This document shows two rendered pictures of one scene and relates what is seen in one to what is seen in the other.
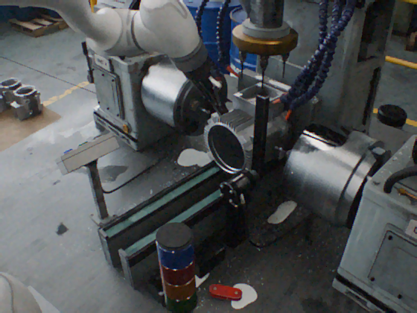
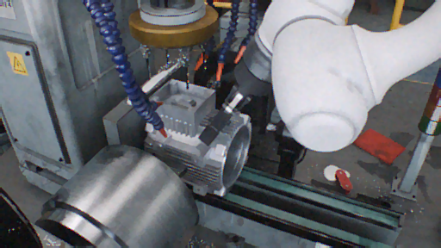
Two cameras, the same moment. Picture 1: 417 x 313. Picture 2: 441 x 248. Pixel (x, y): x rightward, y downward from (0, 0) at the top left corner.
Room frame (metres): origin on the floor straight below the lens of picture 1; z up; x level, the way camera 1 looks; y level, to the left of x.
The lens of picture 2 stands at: (1.21, 0.57, 1.60)
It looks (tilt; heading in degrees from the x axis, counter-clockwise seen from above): 37 degrees down; 250
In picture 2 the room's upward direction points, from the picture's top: straight up
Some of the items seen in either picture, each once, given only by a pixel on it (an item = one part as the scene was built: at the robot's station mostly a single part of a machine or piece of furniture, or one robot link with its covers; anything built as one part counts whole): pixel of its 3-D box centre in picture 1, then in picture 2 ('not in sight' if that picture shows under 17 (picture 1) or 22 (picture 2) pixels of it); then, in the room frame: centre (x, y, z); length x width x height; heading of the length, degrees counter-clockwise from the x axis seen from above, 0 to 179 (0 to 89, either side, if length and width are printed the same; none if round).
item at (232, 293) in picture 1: (225, 292); (343, 181); (0.60, -0.03, 0.81); 0.09 x 0.03 x 0.02; 76
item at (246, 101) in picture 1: (258, 104); (183, 108); (1.04, -0.13, 1.11); 0.12 x 0.11 x 0.07; 134
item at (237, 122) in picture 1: (248, 136); (199, 144); (1.02, -0.11, 1.01); 0.20 x 0.19 x 0.19; 134
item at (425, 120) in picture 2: (180, 293); (431, 121); (0.43, 0.06, 1.05); 0.06 x 0.06 x 0.04
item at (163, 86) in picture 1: (175, 89); (102, 244); (1.27, 0.14, 1.04); 0.37 x 0.25 x 0.25; 44
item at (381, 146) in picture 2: not in sight; (379, 145); (0.37, -0.13, 0.80); 0.15 x 0.12 x 0.01; 111
